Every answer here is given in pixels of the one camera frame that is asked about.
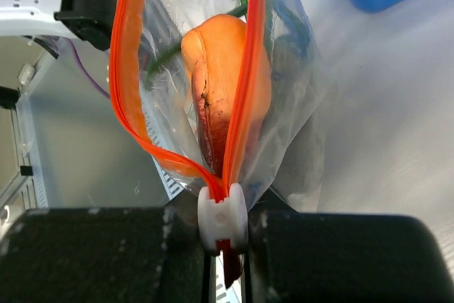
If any clear zip top bag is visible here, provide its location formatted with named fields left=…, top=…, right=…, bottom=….
left=109, top=0, right=334, bottom=285

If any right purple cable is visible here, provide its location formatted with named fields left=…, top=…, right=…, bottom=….
left=67, top=38, right=111, bottom=100

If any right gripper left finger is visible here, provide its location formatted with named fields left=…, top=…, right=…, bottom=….
left=1, top=206, right=206, bottom=302

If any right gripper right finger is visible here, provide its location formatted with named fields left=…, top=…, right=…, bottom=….
left=244, top=190, right=453, bottom=302

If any orange purple sweet potato slice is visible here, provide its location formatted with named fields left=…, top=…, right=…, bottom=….
left=180, top=13, right=272, bottom=176

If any slotted cable duct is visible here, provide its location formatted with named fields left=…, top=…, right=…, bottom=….
left=11, top=104, right=48, bottom=209

